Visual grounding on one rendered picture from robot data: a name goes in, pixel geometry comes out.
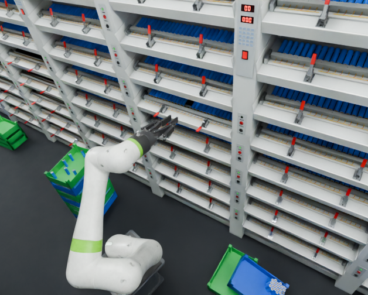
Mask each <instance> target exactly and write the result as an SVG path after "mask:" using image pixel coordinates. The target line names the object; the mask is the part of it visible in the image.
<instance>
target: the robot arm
mask: <svg viewBox="0 0 368 295"><path fill-rule="evenodd" d="M167 123H168V125H167V126H164V125H166V124H167ZM177 123H178V117H176V118H174V119H173V120H171V115H168V116H167V117H166V118H164V119H162V120H161V119H159V121H157V120H155V121H153V122H151V123H150V124H148V125H146V126H144V127H141V132H139V131H137V132H136V133H135V134H133V135H132V136H131V137H129V138H128V139H126V140H125V141H123V142H122V143H120V144H117V145H114V146H107V147H104V146H96V147H93V148H91V149H90V150H89V151H88V152H87V153H86V156H85V165H84V184H83V193H82V198H81V204H80V209H79V214H78V217H77V222H76V226H75V229H74V234H73V239H72V242H71V247H70V252H69V258H68V262H67V269H66V277H67V281H68V282H69V283H70V284H71V285H72V286H73V287H75V288H78V289H100V290H107V291H112V292H115V293H119V294H129V293H132V292H133V291H134V290H136V289H137V288H138V286H139V285H140V283H141V280H142V278H143V275H144V274H145V272H146V271H147V270H148V269H149V268H150V267H151V266H153V265H155V264H157V263H158V262H159V261H160V259H161V257H162V247H161V245H160V244H159V243H158V242H157V241H155V240H153V239H142V238H134V237H130V236H126V235H121V234H118V235H114V236H112V237H111V238H110V239H109V240H108V241H107V243H106V245H105V252H106V254H107V256H108V258H104V257H102V256H101V254H102V245H103V216H104V202H105V193H106V188H107V182H108V177H109V173H110V172H111V173H119V174H121V173H125V172H127V171H128V170H129V169H130V168H131V167H132V166H133V164H134V163H135V162H136V161H137V160H138V159H140V158H141V157H142V156H143V155H144V154H146V153H147V152H148V151H150V149H151V146H152V145H154V143H155V142H156V141H157V140H160V139H163V141H166V138H167V137H168V136H169V135H170V134H171V133H172V132H173V131H174V126H175V125H176V124H177ZM161 126H164V127H163V128H161V129H159V128H160V127H161Z"/></svg>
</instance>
